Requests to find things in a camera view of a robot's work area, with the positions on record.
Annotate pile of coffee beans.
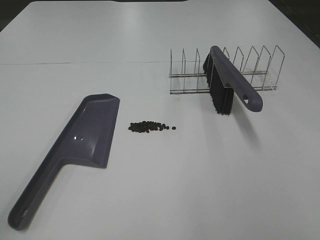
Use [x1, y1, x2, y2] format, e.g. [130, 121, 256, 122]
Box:
[128, 121, 170, 133]

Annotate purple plastic dustpan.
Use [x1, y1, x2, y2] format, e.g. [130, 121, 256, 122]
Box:
[7, 93, 120, 231]

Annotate purple hand brush black bristles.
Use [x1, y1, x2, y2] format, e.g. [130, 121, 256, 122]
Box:
[202, 45, 263, 115]

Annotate metal wire dish rack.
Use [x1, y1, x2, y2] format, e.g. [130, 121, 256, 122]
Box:
[168, 45, 286, 95]

